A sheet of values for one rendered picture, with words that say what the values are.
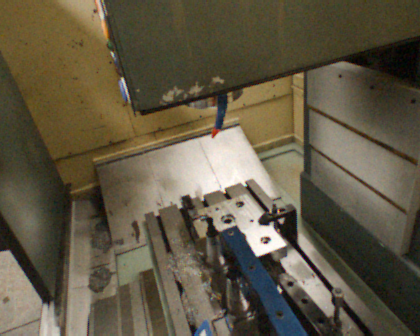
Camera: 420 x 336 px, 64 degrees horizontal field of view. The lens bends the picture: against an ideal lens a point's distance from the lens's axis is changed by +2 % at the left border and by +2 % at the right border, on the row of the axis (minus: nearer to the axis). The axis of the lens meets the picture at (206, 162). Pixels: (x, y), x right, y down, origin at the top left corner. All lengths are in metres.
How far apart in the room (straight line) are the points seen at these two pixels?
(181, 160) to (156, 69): 1.48
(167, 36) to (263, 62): 0.14
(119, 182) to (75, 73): 0.60
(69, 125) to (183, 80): 1.46
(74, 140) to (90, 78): 0.35
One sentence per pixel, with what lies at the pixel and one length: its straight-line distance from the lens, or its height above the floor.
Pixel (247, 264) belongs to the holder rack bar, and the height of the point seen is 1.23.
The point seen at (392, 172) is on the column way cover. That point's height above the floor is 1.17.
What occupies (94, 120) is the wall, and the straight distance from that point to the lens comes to 1.87.
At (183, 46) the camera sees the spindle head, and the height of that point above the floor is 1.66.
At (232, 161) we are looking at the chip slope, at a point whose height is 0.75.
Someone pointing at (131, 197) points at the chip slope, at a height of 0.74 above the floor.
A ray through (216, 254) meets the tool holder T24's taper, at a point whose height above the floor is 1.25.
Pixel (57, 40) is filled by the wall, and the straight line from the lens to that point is 1.78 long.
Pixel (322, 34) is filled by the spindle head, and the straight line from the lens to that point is 0.54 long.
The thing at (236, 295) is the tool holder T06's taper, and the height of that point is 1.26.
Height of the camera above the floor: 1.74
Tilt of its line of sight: 31 degrees down
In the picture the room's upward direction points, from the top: 10 degrees counter-clockwise
